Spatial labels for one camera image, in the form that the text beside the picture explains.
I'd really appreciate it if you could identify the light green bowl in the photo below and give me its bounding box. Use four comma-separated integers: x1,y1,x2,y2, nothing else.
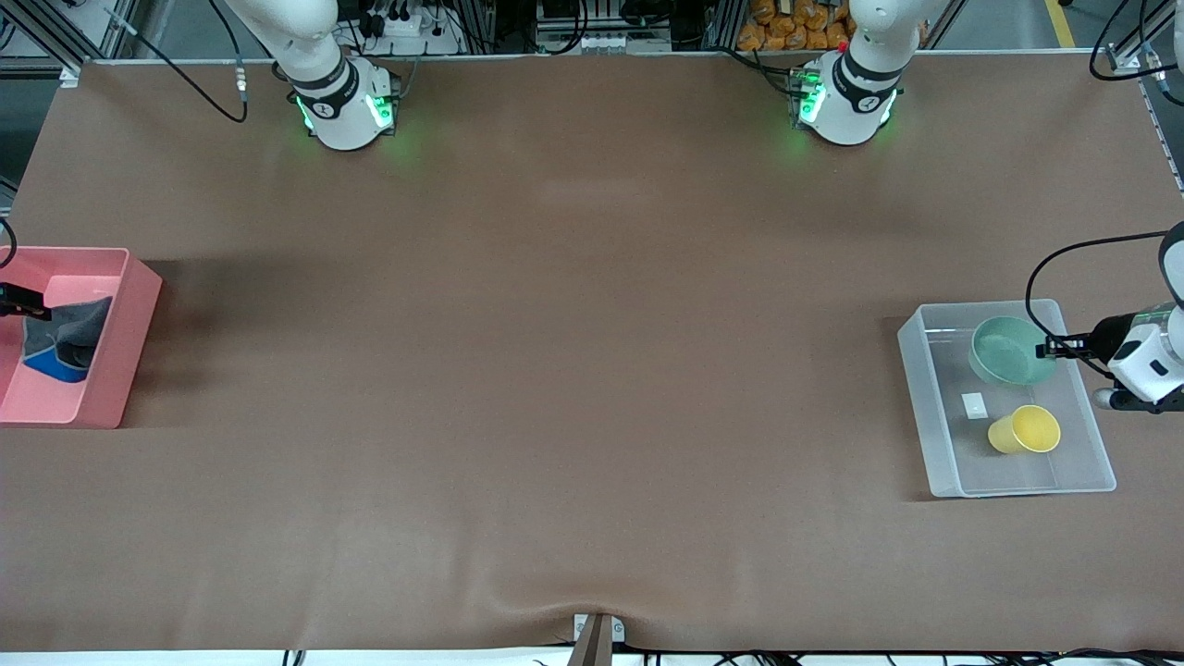
968,315,1057,387

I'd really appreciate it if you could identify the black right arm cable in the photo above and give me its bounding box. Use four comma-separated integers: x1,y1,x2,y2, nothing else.
0,0,249,269

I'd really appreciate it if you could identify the yellow cup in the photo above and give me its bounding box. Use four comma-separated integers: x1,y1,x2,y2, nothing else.
987,404,1062,455

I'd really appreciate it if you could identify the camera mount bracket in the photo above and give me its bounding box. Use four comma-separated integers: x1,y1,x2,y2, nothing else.
566,612,626,666

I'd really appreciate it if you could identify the aluminium frame post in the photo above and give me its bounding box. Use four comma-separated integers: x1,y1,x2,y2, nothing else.
0,0,140,70
1105,0,1184,73

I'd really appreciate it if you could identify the brown table cover mat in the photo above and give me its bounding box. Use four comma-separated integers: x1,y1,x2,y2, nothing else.
0,51,1184,653

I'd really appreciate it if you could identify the pink plastic bin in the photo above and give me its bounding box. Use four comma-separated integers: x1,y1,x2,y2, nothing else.
0,246,164,430

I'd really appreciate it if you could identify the pile of orange bags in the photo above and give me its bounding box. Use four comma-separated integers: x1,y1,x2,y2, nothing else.
737,0,854,53

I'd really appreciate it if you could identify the white power strip with plugs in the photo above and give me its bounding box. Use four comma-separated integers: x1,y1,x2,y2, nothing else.
356,0,463,58

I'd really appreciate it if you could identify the clear plastic bin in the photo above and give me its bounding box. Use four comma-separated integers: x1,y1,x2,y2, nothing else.
897,298,1117,500

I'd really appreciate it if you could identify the grey and blue cloth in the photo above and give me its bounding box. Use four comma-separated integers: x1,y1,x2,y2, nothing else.
23,296,114,385

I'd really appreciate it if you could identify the long white power strip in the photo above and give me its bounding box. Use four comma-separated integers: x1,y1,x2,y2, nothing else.
575,33,673,55

